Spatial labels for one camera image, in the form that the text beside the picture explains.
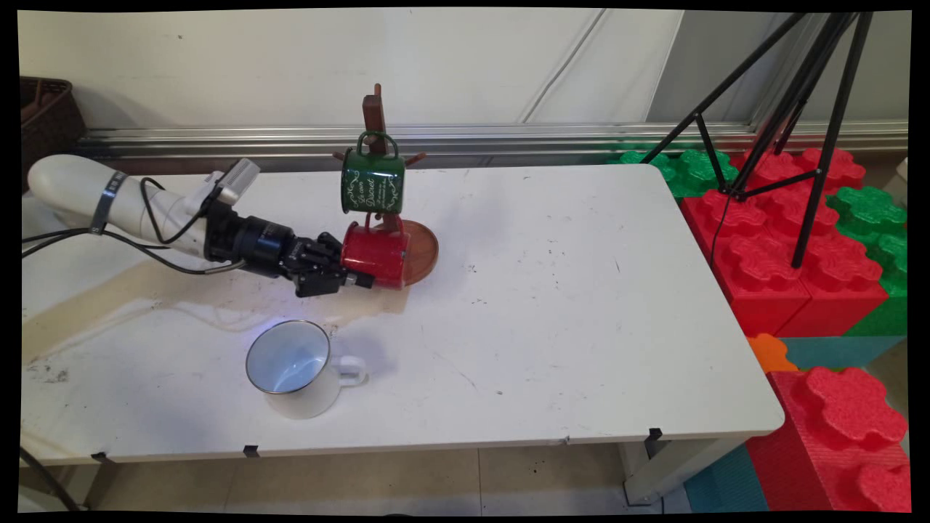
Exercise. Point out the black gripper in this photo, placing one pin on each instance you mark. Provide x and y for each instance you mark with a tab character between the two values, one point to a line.
251	243

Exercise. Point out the red enamel mug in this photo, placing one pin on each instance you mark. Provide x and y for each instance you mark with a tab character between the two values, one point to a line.
374	254

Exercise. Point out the green enamel mug white print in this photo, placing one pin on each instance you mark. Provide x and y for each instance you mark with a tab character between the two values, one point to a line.
372	181

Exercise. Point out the brown wooden mug tree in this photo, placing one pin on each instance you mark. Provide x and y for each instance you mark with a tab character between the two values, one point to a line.
425	250

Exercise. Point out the brown wicker basket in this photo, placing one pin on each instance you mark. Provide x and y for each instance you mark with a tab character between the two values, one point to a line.
51	123

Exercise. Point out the green foam block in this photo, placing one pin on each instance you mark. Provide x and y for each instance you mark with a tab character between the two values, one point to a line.
872	211
694	171

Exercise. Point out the white table leg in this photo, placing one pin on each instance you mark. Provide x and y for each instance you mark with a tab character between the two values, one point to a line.
676	465

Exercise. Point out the orange foam piece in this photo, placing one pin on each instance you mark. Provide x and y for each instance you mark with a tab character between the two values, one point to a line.
769	352

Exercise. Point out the teal foam mat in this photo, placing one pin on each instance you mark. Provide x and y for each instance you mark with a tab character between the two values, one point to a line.
843	352

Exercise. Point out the black tripod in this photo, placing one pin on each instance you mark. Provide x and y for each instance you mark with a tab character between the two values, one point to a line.
840	109

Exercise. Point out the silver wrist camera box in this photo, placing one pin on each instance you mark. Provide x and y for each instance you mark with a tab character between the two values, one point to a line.
238	181

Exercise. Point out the aluminium wall rail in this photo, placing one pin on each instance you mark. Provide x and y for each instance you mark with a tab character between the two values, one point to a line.
508	138

